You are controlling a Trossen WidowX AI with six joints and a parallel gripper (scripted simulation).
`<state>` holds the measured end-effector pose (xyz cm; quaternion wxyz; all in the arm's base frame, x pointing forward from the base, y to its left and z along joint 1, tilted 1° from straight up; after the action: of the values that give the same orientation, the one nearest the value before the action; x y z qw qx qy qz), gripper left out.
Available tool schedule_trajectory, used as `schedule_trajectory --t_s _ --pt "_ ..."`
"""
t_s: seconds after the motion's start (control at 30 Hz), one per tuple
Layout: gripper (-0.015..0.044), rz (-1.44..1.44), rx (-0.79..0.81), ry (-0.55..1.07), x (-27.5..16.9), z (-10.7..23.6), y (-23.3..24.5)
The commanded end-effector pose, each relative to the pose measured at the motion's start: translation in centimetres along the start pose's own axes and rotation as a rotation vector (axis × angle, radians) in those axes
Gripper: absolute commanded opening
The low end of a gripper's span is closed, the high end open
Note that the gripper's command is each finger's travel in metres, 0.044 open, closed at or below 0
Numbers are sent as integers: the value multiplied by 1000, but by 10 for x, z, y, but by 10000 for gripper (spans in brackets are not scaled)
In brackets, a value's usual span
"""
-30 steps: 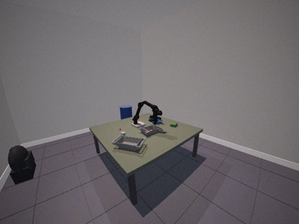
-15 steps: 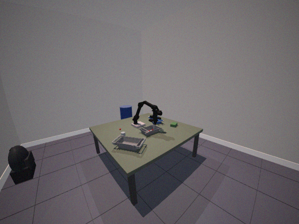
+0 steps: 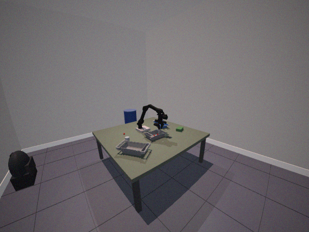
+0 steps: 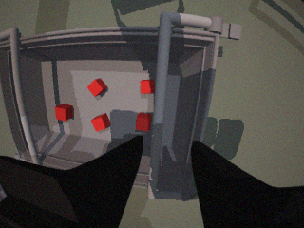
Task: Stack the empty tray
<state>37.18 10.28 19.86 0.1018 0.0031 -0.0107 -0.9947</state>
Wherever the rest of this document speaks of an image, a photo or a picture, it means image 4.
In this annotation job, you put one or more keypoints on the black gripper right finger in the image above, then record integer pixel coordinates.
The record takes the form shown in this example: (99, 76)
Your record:
(231, 198)

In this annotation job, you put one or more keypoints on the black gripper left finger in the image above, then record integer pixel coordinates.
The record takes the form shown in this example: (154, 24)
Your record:
(92, 195)

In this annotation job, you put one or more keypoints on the small red block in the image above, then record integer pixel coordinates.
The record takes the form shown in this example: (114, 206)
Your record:
(143, 122)
(101, 122)
(63, 112)
(147, 86)
(97, 87)

